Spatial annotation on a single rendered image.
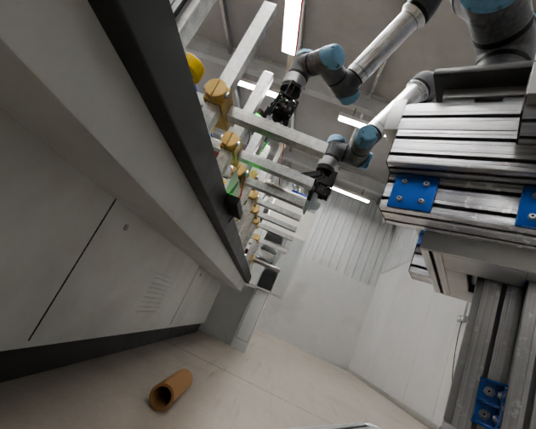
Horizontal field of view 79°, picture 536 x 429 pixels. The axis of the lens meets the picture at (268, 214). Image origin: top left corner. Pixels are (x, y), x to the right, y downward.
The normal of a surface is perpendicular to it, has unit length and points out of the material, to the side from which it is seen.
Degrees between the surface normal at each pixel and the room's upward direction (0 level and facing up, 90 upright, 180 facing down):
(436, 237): 90
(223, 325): 90
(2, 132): 90
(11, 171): 90
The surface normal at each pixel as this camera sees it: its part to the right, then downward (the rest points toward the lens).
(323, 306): -0.02, -0.31
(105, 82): 0.92, 0.39
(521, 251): -0.48, -0.46
